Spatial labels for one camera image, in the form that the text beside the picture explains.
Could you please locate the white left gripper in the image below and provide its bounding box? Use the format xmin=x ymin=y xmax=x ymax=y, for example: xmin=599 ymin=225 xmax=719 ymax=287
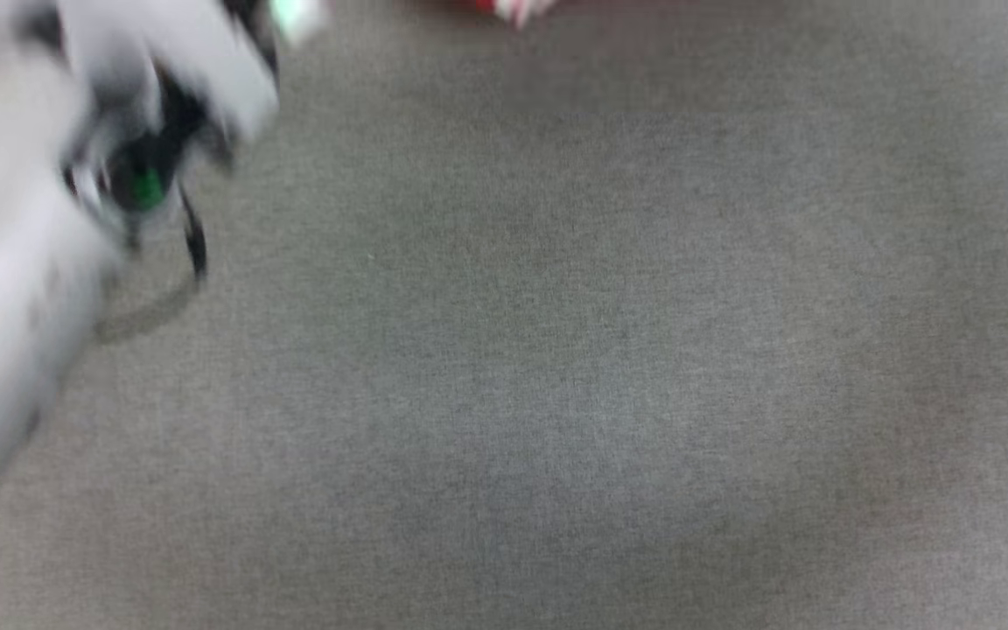
xmin=58 ymin=0 xmax=330 ymax=143

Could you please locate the red jersey with number 23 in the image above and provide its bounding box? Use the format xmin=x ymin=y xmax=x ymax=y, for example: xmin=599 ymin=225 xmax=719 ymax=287
xmin=430 ymin=0 xmax=562 ymax=29

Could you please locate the grey fabric sofa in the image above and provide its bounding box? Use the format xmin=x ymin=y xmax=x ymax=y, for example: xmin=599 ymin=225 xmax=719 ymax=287
xmin=0 ymin=0 xmax=1008 ymax=630

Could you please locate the thin black cable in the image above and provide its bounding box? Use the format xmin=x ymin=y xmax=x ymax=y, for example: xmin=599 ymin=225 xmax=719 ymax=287
xmin=173 ymin=185 xmax=209 ymax=288

